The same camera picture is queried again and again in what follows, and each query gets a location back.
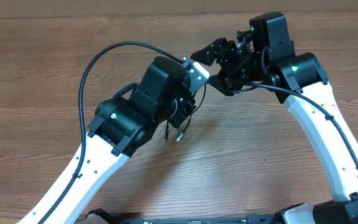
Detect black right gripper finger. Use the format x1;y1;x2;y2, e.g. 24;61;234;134
208;70;238;96
190;38;227;66

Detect thin black USB cable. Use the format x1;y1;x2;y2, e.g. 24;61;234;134
164;81;217;143

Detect black USB cable thick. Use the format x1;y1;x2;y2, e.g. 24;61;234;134
177;116;191;142

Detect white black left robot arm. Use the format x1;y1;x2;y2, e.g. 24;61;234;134
20;56;209;223

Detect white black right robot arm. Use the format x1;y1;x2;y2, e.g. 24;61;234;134
191;12;358;223

